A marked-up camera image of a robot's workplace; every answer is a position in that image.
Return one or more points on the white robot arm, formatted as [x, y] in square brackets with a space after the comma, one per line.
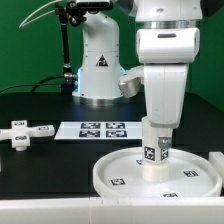
[100, 71]

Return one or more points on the white marker tag sheet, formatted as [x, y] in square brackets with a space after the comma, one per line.
[99, 131]

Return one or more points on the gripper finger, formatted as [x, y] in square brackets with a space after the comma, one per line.
[165, 138]

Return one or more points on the white block at right edge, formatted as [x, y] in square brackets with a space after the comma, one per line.
[217, 160]

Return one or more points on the white cross-shaped table base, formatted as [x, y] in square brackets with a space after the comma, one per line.
[20, 134]

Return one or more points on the white round table top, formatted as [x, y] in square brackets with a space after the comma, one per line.
[126, 173]

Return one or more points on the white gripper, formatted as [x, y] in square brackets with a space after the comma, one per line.
[165, 55]

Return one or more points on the white front rail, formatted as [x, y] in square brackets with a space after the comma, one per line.
[113, 211]

